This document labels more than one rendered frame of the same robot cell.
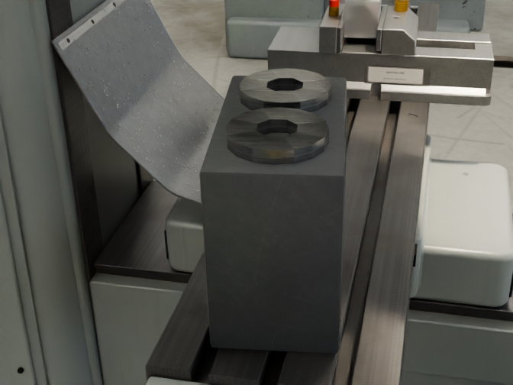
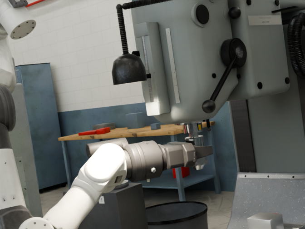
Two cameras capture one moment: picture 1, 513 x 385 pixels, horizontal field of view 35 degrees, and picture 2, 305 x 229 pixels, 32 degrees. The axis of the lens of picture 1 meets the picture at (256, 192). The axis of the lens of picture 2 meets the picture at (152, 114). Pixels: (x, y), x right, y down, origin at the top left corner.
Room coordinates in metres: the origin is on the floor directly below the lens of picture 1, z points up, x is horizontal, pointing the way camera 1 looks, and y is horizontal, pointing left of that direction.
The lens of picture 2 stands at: (1.69, -1.31, 1.41)
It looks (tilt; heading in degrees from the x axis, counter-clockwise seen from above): 3 degrees down; 121
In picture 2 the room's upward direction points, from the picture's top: 8 degrees counter-clockwise
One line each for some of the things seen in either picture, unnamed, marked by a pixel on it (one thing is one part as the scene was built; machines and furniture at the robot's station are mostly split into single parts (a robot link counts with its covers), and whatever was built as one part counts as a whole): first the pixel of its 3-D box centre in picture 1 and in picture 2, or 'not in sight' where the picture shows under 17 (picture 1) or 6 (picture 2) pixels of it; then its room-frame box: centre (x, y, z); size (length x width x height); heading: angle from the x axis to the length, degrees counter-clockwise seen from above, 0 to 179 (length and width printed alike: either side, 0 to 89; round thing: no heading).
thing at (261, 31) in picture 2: not in sight; (230, 50); (1.13, 0.06, 1.47); 0.24 x 0.19 x 0.26; 167
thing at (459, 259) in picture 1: (343, 207); not in sight; (1.08, -0.13, 0.80); 0.50 x 0.35 x 0.12; 77
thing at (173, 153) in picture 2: not in sight; (162, 158); (1.03, -0.21, 1.23); 0.13 x 0.12 x 0.10; 144
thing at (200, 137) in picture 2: not in sight; (194, 138); (1.08, -0.13, 1.26); 0.05 x 0.05 x 0.01
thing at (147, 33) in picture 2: not in sight; (152, 68); (1.06, -0.24, 1.45); 0.04 x 0.04 x 0.21; 77
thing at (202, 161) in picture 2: not in sight; (196, 152); (1.08, -0.13, 1.23); 0.05 x 0.05 x 0.06
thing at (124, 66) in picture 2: not in sight; (128, 68); (1.06, -0.35, 1.45); 0.07 x 0.07 x 0.06
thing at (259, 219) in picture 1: (282, 199); (105, 215); (0.69, -0.03, 1.04); 0.22 x 0.12 x 0.20; 174
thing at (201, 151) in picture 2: not in sight; (201, 151); (1.11, -0.15, 1.23); 0.06 x 0.02 x 0.03; 54
